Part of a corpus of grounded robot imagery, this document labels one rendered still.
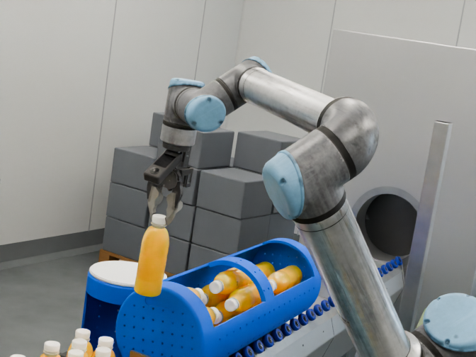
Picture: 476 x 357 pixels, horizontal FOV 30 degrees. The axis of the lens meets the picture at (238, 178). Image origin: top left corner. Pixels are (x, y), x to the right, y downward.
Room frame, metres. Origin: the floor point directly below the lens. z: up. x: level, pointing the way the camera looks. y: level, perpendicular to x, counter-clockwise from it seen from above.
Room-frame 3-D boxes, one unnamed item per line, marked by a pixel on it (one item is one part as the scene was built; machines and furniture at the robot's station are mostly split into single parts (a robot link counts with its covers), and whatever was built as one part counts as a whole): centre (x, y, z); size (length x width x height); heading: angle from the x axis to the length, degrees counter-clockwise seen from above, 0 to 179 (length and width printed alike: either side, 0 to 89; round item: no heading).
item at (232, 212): (6.48, 0.23, 0.59); 1.20 x 0.80 x 1.19; 58
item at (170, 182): (2.28, 0.17, 1.58); 0.09 x 0.08 x 0.12; 155
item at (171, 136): (2.27, 0.17, 1.66); 0.10 x 0.09 x 0.05; 65
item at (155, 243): (2.26, 0.19, 1.33); 0.07 x 0.07 x 0.19
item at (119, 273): (3.06, 0.34, 1.03); 0.28 x 0.28 x 0.01
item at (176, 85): (2.26, 0.16, 1.75); 0.10 x 0.09 x 0.12; 25
